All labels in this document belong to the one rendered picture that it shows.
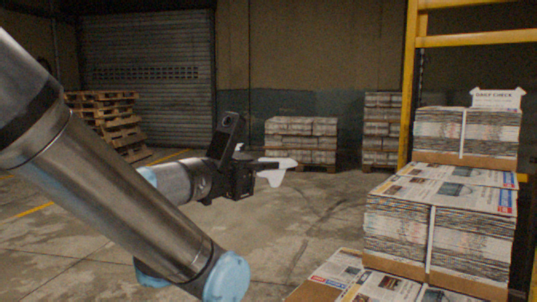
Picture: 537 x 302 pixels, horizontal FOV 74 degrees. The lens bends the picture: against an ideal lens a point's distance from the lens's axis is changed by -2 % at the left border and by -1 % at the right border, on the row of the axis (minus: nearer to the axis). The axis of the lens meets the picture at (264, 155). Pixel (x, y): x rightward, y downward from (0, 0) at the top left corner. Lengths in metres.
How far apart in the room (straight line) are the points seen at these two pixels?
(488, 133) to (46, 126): 1.50
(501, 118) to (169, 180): 1.31
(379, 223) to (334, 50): 6.55
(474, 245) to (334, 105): 6.56
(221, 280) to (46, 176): 0.24
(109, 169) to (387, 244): 0.91
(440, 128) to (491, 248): 0.68
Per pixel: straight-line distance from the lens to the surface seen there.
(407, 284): 1.15
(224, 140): 0.66
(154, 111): 8.61
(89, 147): 0.36
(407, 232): 1.11
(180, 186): 0.59
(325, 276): 1.60
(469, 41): 2.17
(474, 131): 1.62
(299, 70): 7.57
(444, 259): 1.12
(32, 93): 0.33
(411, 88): 2.19
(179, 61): 8.30
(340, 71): 7.51
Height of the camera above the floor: 1.38
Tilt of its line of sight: 11 degrees down
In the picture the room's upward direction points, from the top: straight up
